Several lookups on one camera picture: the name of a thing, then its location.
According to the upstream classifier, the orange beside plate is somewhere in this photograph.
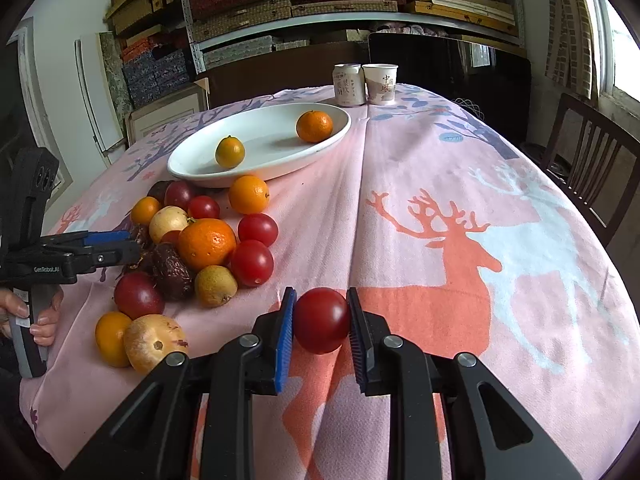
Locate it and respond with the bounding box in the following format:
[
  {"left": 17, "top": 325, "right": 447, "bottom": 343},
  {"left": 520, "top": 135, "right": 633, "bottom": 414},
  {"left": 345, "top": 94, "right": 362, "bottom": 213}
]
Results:
[{"left": 228, "top": 174, "right": 270, "bottom": 214}]

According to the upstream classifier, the white drink can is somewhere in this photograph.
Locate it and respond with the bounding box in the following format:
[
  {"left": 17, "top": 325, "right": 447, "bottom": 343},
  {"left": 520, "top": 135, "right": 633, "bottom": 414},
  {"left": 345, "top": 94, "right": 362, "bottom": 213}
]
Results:
[{"left": 332, "top": 63, "right": 367, "bottom": 107}]

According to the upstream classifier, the dark brown fruit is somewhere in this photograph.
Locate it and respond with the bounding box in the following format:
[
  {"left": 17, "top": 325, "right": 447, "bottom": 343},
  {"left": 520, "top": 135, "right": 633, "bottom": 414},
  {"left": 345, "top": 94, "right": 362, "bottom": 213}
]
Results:
[{"left": 152, "top": 243, "right": 194, "bottom": 301}]

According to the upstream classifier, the large orange mandarin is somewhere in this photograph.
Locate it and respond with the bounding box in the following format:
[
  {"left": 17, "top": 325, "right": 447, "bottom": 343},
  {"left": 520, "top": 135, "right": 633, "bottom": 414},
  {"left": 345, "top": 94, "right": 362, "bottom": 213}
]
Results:
[{"left": 177, "top": 218, "right": 238, "bottom": 271}]

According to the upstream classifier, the white metal shelf unit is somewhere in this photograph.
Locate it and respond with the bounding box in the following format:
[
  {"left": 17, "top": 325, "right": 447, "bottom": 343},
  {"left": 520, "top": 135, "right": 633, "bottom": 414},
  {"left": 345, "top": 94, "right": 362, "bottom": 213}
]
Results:
[{"left": 181, "top": 0, "right": 525, "bottom": 73}]

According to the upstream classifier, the pink deer print tablecloth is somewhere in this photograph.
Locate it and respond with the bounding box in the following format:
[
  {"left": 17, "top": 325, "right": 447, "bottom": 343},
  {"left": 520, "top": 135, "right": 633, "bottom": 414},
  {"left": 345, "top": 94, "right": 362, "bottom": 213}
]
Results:
[{"left": 19, "top": 84, "right": 639, "bottom": 479}]

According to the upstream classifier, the pale yellow round fruit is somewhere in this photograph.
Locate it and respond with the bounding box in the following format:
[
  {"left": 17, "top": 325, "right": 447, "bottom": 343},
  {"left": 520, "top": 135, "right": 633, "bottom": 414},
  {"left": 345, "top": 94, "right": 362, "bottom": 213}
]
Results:
[{"left": 149, "top": 206, "right": 189, "bottom": 244}]

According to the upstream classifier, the dark purple mangosteen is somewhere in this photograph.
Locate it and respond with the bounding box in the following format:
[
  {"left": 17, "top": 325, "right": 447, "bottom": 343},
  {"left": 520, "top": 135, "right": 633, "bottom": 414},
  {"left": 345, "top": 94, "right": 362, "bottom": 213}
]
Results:
[{"left": 148, "top": 180, "right": 172, "bottom": 206}]

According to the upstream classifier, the small orange on plate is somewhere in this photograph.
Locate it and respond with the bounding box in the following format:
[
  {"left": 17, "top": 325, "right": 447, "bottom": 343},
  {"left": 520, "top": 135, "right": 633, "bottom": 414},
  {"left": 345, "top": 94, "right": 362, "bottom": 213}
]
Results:
[{"left": 296, "top": 110, "right": 333, "bottom": 144}]

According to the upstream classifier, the small orange citrus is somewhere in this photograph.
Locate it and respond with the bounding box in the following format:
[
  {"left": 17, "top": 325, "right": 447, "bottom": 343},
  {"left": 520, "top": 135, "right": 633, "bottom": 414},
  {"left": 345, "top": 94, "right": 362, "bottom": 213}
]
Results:
[{"left": 94, "top": 311, "right": 131, "bottom": 368}]

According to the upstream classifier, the white paper cup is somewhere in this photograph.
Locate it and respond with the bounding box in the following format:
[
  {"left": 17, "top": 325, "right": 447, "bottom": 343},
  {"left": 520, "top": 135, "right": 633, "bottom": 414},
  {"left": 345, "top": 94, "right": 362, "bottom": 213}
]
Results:
[{"left": 362, "top": 64, "right": 398, "bottom": 105}]

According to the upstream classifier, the small yellow-orange citrus on plate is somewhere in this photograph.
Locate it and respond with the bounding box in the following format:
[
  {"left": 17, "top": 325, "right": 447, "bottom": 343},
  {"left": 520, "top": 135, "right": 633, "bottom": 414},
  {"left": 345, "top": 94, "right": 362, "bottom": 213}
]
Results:
[{"left": 215, "top": 136, "right": 245, "bottom": 170}]

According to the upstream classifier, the white oval plate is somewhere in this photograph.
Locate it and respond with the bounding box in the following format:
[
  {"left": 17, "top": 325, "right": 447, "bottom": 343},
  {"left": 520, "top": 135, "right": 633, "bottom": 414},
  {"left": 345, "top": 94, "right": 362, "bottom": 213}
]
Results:
[{"left": 167, "top": 102, "right": 352, "bottom": 188}]

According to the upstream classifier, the small tan fruit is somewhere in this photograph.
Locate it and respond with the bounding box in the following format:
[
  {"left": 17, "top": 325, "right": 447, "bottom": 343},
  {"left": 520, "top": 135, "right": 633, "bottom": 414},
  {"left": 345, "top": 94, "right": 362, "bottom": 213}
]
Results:
[{"left": 194, "top": 266, "right": 238, "bottom": 308}]

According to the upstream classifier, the red cherry tomato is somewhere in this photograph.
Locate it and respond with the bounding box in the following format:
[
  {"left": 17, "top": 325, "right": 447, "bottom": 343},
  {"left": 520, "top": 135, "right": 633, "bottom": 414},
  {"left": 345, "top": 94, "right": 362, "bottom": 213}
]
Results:
[{"left": 160, "top": 230, "right": 180, "bottom": 246}]

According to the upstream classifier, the small red tomato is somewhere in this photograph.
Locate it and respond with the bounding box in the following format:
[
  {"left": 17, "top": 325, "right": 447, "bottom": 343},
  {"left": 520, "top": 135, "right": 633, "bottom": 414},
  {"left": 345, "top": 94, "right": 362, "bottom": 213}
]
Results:
[
  {"left": 188, "top": 195, "right": 220, "bottom": 220},
  {"left": 230, "top": 240, "right": 274, "bottom": 287},
  {"left": 238, "top": 214, "right": 279, "bottom": 247}
]

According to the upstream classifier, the person's left hand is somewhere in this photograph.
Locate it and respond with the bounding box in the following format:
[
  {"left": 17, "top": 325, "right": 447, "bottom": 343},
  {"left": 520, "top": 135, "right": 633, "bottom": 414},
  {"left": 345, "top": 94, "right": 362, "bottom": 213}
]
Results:
[{"left": 0, "top": 285, "right": 65, "bottom": 348}]

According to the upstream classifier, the dark red plum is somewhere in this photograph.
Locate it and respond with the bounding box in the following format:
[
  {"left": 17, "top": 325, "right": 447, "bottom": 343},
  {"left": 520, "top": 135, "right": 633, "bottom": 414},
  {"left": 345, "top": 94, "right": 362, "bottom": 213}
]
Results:
[{"left": 164, "top": 181, "right": 196, "bottom": 210}]

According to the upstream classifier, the dark wooden chair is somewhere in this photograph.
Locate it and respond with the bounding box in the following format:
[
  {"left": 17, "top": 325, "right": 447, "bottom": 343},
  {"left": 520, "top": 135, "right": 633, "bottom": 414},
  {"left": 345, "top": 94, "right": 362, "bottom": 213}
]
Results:
[{"left": 536, "top": 93, "right": 639, "bottom": 246}]

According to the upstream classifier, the framed picture leaning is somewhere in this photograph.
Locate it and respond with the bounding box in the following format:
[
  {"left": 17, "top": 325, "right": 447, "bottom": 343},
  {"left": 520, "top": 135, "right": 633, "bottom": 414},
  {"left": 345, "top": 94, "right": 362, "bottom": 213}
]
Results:
[{"left": 125, "top": 78, "right": 209, "bottom": 146}]

